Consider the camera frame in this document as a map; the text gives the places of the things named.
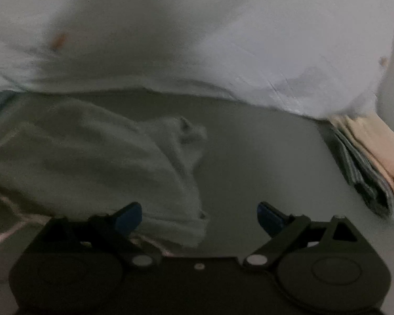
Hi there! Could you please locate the white knit garment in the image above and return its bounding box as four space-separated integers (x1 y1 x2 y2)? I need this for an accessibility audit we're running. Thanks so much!
0 98 208 284

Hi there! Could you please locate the cream folded garment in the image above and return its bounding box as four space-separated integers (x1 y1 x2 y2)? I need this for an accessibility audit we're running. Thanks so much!
329 113 394 192

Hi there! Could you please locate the blue checked folded garment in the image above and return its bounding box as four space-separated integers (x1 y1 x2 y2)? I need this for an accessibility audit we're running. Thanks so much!
329 127 394 222

